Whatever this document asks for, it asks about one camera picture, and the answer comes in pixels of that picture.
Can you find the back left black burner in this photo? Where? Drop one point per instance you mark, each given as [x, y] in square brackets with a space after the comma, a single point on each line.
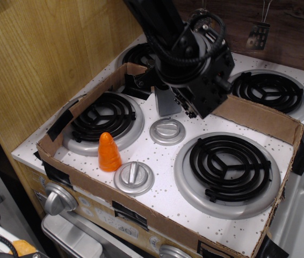
[140, 54]

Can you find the silver upper stovetop knob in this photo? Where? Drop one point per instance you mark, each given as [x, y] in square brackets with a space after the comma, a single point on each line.
[167, 132]

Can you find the silver lower stovetop knob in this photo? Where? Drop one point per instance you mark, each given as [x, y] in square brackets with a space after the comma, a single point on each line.
[134, 178]

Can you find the grey sink basin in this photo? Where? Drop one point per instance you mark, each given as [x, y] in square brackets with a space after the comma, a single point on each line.
[287, 227]

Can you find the front left black burner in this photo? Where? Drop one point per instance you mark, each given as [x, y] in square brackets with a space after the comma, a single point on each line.
[114, 113]

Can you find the silver oven door handle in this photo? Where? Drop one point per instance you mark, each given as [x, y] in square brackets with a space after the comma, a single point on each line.
[81, 238]

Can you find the front right black burner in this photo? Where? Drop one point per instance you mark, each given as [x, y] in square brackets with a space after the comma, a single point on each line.
[227, 176]

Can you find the silver oven front knob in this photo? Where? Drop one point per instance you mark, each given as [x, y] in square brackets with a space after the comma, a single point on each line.
[58, 200]

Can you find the silver stovetop knob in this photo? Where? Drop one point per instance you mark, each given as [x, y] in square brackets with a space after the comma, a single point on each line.
[167, 132]
[134, 178]

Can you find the back right black burner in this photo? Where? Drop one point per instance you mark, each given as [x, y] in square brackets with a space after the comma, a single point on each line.
[270, 88]

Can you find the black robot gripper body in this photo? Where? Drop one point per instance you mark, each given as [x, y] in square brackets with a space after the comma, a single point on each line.
[196, 75]

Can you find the brown cardboard box frame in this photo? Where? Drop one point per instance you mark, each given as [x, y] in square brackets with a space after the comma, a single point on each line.
[162, 215]

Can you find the hanging metal grater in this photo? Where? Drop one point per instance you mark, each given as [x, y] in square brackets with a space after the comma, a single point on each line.
[260, 30]

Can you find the orange toy carrot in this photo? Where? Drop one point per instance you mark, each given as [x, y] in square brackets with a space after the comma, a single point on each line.
[108, 154]

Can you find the orange object bottom left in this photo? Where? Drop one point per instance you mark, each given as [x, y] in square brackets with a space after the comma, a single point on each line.
[23, 247]

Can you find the oven clock display panel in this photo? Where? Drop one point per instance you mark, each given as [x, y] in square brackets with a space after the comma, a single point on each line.
[117, 224]

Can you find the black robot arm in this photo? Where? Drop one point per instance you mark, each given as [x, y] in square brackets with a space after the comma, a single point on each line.
[164, 28]

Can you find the black burner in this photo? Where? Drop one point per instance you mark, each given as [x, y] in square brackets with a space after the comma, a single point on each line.
[114, 113]
[140, 54]
[270, 88]
[227, 176]

